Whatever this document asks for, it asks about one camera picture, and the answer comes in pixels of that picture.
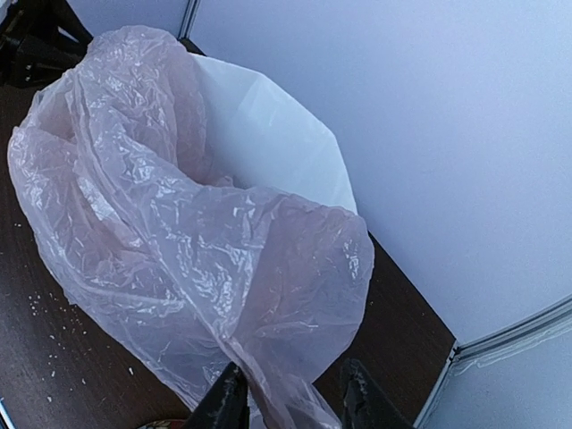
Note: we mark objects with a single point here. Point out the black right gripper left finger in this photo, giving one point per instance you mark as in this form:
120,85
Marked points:
225,406

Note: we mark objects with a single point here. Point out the aluminium corner post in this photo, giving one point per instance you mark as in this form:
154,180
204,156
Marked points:
519,377
188,18

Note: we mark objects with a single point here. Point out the white faceted trash bin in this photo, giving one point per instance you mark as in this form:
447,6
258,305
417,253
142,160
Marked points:
263,137

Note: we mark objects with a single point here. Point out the aluminium corner post right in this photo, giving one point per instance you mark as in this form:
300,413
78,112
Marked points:
519,377

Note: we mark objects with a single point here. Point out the aluminium corner post left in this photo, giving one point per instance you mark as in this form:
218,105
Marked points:
188,18

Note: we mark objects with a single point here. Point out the red floral plate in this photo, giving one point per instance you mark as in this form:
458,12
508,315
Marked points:
171,423

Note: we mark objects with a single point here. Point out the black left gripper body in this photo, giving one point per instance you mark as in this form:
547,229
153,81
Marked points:
40,40

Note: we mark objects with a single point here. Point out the translucent pink plastic bag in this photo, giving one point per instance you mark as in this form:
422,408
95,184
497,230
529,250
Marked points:
166,253

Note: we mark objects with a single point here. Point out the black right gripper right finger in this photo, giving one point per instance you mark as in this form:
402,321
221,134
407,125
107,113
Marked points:
365,405

